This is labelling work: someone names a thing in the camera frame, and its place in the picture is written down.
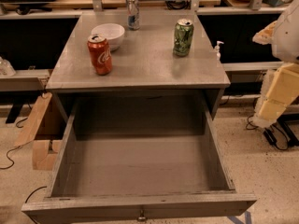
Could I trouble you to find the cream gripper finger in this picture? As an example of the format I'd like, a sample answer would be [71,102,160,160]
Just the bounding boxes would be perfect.
[252,63,299,128]
[252,21,277,45]

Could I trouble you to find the green soda can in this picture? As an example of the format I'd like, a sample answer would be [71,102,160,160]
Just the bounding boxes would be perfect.
[173,19,194,56]

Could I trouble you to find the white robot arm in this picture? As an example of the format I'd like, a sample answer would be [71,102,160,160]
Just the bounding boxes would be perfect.
[252,0,299,128]

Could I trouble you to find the grey cabinet with top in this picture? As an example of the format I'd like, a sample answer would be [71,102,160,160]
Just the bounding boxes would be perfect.
[47,10,230,115]

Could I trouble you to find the silver blue tall can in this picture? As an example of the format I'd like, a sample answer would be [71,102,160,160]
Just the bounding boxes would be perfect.
[126,0,139,30]

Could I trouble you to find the red cola can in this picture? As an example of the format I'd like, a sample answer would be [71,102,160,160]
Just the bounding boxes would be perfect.
[87,35,112,76]

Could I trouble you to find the open grey top drawer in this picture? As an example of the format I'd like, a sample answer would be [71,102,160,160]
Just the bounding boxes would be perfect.
[22,91,256,224]

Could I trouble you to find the small pump dispenser bottle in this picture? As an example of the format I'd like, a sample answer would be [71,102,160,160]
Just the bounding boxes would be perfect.
[214,41,224,61]

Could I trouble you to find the white bowl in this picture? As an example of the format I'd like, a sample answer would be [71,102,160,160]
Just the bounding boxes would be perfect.
[92,23,125,51]

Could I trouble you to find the cardboard box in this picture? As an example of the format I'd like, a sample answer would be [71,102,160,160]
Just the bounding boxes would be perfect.
[15,92,65,171]

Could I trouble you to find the black power adapter cable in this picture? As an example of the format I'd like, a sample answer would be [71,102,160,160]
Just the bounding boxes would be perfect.
[245,114,292,152]

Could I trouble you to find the black floor cable left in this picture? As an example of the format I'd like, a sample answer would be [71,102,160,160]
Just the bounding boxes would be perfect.
[0,117,31,171]

